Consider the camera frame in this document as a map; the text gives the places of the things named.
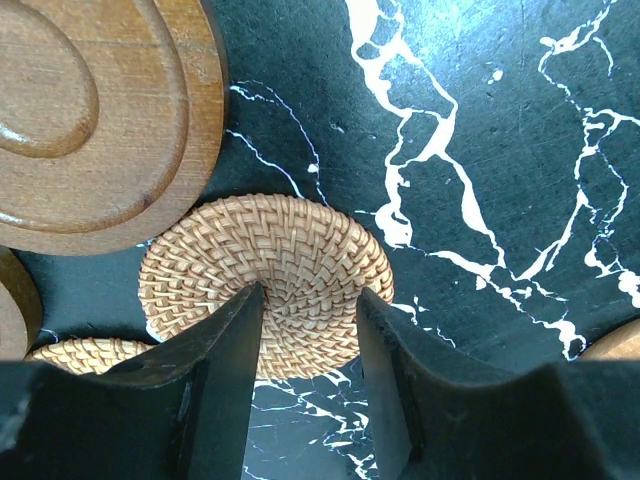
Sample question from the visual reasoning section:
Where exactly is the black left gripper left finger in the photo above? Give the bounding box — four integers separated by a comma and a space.
1, 284, 264, 479

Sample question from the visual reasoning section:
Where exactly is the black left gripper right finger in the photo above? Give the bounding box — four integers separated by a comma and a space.
356, 289, 639, 479

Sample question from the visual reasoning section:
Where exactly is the woven rattan coaster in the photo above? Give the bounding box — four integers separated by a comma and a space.
25, 338, 154, 375
138, 194, 394, 380

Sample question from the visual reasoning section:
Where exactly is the brown ridged wooden saucer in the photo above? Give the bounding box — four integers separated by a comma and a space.
0, 246, 43, 361

